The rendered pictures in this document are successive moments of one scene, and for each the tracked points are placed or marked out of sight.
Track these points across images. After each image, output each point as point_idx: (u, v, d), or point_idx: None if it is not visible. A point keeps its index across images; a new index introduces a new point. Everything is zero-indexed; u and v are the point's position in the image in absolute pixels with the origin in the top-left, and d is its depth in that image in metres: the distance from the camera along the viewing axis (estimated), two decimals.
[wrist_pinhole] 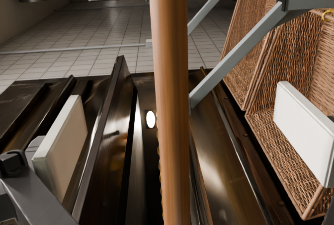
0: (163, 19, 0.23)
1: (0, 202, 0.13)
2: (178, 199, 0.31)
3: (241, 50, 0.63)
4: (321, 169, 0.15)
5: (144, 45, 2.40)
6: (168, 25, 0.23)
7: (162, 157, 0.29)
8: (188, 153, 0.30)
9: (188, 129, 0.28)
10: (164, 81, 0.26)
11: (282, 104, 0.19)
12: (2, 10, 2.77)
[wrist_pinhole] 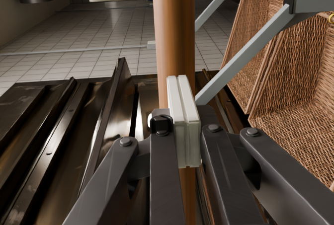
0: (168, 26, 0.21)
1: (153, 158, 0.15)
2: None
3: (246, 54, 0.61)
4: (186, 150, 0.17)
5: (145, 46, 2.38)
6: (174, 33, 0.21)
7: None
8: (194, 169, 0.27)
9: None
10: None
11: None
12: (3, 11, 2.76)
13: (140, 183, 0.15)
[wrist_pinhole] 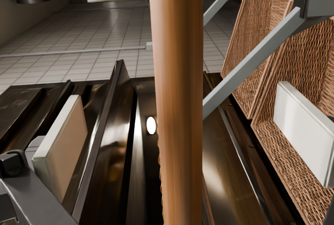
0: (169, 42, 0.16)
1: (0, 202, 0.13)
2: None
3: (253, 61, 0.56)
4: (321, 169, 0.15)
5: (144, 48, 2.33)
6: (177, 51, 0.17)
7: (167, 216, 0.22)
8: (201, 211, 0.23)
9: (201, 183, 0.22)
10: (171, 125, 0.19)
11: (282, 104, 0.19)
12: None
13: None
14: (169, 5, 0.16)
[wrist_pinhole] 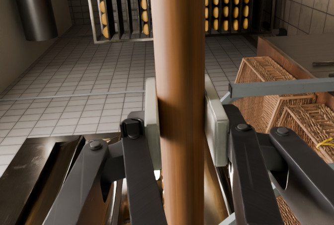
0: (171, 50, 0.16)
1: (124, 161, 0.15)
2: None
3: None
4: (212, 149, 0.17)
5: None
6: (179, 59, 0.17)
7: (169, 221, 0.23)
8: (203, 215, 0.23)
9: (203, 188, 0.22)
10: (173, 132, 0.19)
11: None
12: (10, 51, 2.86)
13: (113, 185, 0.15)
14: (171, 13, 0.16)
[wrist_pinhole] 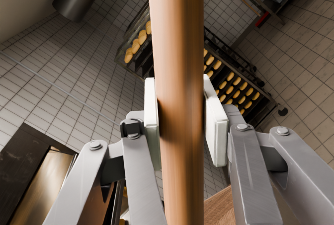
0: (170, 51, 0.16)
1: (124, 161, 0.15)
2: None
3: None
4: (212, 149, 0.17)
5: None
6: (177, 60, 0.17)
7: (169, 222, 0.23)
8: (203, 216, 0.23)
9: (203, 188, 0.22)
10: (172, 132, 0.19)
11: None
12: (35, 8, 2.70)
13: (113, 185, 0.15)
14: (169, 15, 0.16)
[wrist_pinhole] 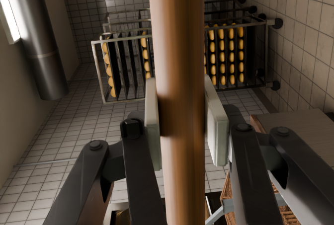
0: (171, 65, 0.17)
1: (124, 161, 0.15)
2: None
3: None
4: (212, 149, 0.17)
5: None
6: (179, 73, 0.17)
7: None
8: (204, 223, 0.23)
9: (204, 197, 0.22)
10: (174, 143, 0.19)
11: None
12: (27, 113, 3.13)
13: (113, 185, 0.15)
14: (171, 29, 0.16)
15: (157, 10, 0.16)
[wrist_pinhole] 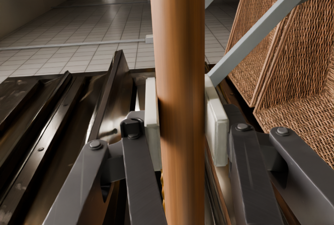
0: (171, 48, 0.16)
1: (124, 161, 0.15)
2: None
3: (259, 32, 0.53)
4: (212, 149, 0.17)
5: (144, 40, 2.31)
6: (179, 57, 0.17)
7: (170, 221, 0.22)
8: (203, 215, 0.23)
9: (203, 187, 0.22)
10: (173, 130, 0.19)
11: None
12: None
13: (113, 185, 0.15)
14: (171, 11, 0.16)
15: None
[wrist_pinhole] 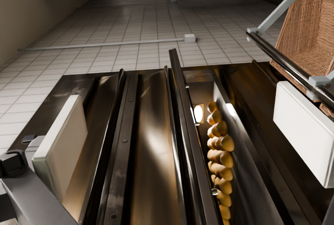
0: None
1: (0, 202, 0.13)
2: None
3: None
4: (321, 169, 0.15)
5: (183, 40, 2.38)
6: None
7: None
8: None
9: None
10: None
11: (282, 104, 0.19)
12: (35, 6, 2.75)
13: None
14: None
15: None
